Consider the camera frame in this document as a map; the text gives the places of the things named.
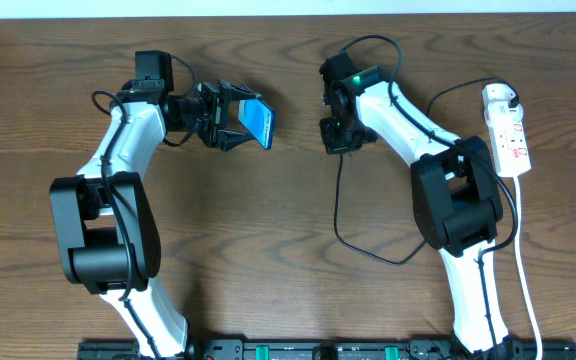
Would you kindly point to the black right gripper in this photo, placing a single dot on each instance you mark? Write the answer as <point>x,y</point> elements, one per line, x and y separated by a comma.
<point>336,141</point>

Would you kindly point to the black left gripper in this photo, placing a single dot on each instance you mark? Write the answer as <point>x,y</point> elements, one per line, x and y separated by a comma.
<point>216,115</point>

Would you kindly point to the blue screen Galaxy smartphone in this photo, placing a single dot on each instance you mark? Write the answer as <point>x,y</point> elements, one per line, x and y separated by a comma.
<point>259,119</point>

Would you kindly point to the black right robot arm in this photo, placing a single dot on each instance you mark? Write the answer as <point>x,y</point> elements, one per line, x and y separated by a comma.
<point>456,194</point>

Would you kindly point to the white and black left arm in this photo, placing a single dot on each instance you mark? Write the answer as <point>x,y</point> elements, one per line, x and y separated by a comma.
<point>107,236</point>

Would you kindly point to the white USB charger plug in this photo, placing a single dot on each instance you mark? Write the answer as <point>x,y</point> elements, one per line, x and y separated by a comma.
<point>500,94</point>

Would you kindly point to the white power strip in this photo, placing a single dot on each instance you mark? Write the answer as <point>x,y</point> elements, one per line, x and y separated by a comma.
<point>508,141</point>

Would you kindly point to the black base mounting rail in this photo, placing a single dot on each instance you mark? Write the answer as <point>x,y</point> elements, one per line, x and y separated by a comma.
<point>236,349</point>

